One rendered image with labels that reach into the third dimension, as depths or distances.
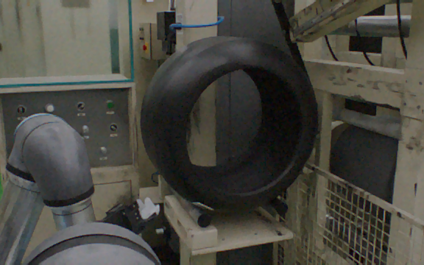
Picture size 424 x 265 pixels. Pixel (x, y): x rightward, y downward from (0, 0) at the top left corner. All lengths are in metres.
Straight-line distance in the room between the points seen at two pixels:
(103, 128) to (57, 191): 1.15
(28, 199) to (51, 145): 0.17
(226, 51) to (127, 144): 0.82
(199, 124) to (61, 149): 0.96
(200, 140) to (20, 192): 0.93
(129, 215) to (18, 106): 0.92
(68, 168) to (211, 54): 0.66
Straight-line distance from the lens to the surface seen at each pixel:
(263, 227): 1.66
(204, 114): 1.76
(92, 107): 1.98
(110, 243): 0.33
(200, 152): 1.79
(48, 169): 0.87
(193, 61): 1.36
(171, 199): 1.75
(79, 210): 0.90
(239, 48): 1.39
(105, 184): 2.02
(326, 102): 1.94
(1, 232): 1.03
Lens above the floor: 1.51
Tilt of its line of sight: 13 degrees down
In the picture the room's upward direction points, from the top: straight up
